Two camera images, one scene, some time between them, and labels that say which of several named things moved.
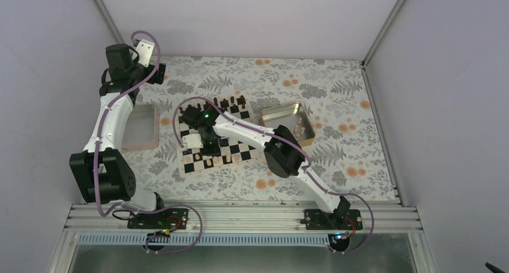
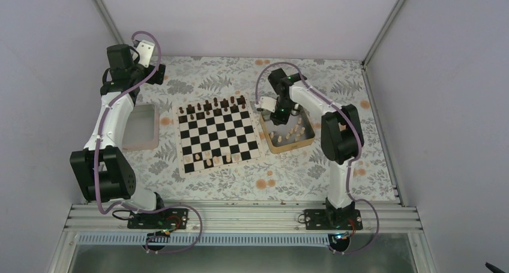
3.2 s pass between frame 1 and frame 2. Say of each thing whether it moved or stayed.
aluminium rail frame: stayed
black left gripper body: stayed
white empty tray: stayed
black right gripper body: moved
